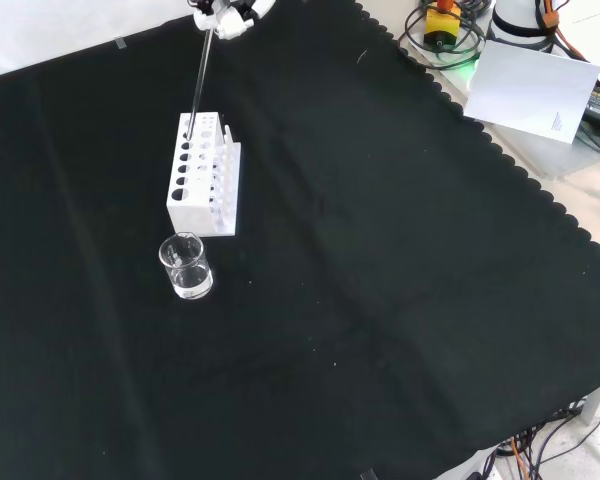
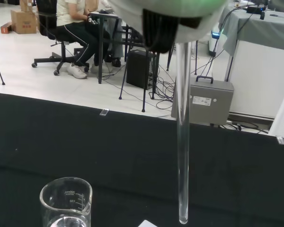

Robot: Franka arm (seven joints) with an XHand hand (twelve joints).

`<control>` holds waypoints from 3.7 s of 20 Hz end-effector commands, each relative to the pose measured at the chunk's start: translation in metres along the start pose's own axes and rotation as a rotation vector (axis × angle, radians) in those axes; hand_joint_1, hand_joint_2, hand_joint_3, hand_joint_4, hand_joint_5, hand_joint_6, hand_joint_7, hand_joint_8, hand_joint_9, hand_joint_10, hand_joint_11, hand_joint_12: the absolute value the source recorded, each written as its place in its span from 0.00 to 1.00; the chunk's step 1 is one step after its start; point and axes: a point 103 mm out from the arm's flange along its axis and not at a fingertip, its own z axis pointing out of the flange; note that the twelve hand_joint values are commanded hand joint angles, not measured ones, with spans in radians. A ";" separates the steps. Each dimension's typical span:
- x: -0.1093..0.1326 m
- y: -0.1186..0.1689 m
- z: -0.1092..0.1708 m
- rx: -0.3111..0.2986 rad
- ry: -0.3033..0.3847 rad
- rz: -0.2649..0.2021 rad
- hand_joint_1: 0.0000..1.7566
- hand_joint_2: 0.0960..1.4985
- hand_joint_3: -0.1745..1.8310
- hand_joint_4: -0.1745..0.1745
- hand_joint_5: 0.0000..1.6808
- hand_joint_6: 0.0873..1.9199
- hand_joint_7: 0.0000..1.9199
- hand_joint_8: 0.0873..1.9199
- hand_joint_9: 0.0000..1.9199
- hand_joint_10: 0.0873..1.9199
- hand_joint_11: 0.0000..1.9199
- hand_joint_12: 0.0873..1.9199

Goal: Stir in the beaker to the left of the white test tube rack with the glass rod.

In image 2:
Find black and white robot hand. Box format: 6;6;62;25
108;0;228;53

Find white test tube rack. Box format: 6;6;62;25
137;219;157;227

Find clear glass beaker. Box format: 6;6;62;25
39;176;93;227

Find white desk with black legs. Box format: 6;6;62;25
86;9;148;112

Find black computer tower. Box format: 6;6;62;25
126;49;158;90

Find person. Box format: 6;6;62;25
56;0;123;79

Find table with grey cloth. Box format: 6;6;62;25
218;4;284;119

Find black office chair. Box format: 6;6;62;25
31;0;90;76

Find small cardboard box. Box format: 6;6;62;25
19;0;34;12

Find large cardboard box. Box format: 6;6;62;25
10;9;38;35

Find black bench cloth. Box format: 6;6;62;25
0;93;284;227

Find flat red-brown box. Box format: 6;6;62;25
0;21;13;34

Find black floor cables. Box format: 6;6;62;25
145;40;180;112

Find grey metal case with handle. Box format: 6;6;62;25
171;75;235;127

